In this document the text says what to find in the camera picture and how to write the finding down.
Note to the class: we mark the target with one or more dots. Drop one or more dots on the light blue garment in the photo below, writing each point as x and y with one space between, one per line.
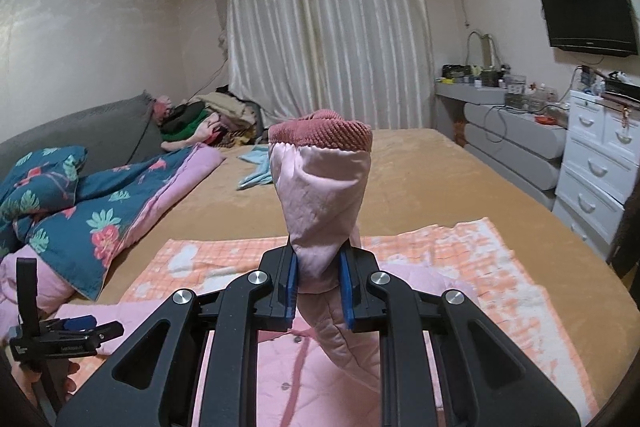
255 169

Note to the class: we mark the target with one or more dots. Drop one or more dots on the person's left hand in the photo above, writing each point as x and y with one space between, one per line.
71 377

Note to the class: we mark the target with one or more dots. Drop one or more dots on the teal floral pillow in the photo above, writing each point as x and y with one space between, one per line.
40 179

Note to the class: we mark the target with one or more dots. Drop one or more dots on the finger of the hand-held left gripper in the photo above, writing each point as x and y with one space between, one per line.
80 322
107 332

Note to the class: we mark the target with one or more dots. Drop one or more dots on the pink quilted jacket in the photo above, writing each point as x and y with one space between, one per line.
320 187

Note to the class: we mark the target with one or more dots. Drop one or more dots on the grey rounded dresser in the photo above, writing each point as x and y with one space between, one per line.
505 137

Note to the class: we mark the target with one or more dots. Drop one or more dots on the pile of mixed clothes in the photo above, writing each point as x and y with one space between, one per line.
220 117

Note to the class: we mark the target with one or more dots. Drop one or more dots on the teal floral quilt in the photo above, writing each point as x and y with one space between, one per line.
115 207

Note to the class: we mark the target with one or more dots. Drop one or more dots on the white pleated curtain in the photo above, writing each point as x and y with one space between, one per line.
325 37

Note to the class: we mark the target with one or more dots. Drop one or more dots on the clutter of bottles and boxes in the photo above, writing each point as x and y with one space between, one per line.
500 82

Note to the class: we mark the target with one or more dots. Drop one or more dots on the black wall television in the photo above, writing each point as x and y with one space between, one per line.
585 12

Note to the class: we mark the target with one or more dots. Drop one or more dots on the white drawer cabinet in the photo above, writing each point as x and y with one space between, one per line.
595 162

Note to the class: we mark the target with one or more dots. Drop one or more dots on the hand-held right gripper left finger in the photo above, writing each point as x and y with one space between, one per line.
293 289

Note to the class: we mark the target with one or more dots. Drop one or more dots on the dark furniture piece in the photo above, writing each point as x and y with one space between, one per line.
627 242

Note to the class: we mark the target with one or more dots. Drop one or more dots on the orange checkered blanket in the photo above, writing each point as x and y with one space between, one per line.
440 257

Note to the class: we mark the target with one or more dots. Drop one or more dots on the dark flat box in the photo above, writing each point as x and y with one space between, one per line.
622 93

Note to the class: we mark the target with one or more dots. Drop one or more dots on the grey padded headboard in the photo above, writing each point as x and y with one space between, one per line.
75 127

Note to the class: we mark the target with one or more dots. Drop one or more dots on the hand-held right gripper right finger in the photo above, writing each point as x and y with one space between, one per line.
346 292

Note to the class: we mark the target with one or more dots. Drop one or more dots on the pink plush toy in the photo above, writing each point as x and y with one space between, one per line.
162 105

